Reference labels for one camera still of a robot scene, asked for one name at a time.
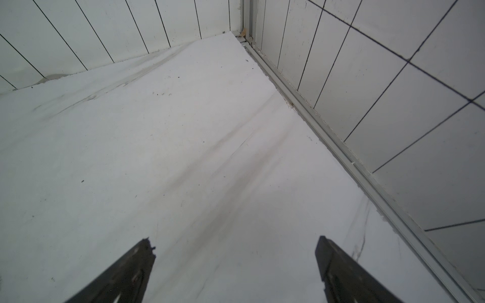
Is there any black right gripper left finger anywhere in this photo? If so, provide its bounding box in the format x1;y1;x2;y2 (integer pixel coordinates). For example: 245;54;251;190
67;238;156;302

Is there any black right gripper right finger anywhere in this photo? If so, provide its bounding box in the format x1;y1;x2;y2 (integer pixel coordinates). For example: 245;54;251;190
315;236;402;303

